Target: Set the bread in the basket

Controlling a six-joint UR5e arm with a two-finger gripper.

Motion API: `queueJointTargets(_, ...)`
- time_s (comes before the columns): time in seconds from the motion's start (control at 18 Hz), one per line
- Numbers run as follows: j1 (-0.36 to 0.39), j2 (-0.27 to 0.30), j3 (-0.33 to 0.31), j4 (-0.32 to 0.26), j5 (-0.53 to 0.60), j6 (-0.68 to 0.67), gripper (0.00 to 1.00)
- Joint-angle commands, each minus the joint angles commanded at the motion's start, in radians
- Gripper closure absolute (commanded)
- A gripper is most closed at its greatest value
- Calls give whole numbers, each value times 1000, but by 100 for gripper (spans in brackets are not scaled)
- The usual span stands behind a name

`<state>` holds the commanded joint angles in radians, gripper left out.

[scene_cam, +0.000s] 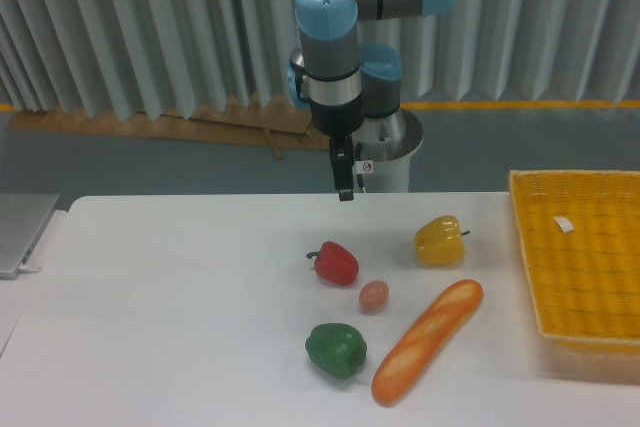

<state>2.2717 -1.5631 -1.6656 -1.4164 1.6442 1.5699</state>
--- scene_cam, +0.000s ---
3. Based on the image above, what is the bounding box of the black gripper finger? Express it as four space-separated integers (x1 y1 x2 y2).
331 136 353 201

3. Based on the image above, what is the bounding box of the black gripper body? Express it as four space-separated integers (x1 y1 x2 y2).
310 95 363 136

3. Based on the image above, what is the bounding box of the orange toy baguette bread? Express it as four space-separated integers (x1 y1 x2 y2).
371 279 483 407

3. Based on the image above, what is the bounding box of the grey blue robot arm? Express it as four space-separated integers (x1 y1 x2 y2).
287 0 455 201

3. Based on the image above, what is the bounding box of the yellow woven basket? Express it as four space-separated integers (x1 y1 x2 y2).
509 170 639 352

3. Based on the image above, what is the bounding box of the brown cardboard sheet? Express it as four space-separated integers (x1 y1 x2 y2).
10 95 328 159

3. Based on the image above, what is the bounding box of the red toy bell pepper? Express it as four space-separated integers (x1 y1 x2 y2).
306 241 360 286

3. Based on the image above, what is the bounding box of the yellow toy bell pepper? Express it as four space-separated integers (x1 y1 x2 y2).
413 215 470 267

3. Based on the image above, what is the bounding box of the brown toy egg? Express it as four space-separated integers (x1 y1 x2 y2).
359 280 389 313

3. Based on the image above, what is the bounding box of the green toy bell pepper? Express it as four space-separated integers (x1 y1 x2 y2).
305 323 368 380

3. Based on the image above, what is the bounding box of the grey pleated curtain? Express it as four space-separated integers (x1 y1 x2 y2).
1 0 639 119

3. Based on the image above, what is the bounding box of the white paper label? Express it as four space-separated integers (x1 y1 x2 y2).
554 216 575 233

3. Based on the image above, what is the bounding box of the silver laptop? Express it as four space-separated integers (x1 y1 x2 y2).
1 193 59 280

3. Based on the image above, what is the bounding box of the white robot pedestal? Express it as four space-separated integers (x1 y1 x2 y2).
353 108 423 193

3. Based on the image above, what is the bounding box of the white charger cable plug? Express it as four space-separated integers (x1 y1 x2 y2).
17 264 42 275

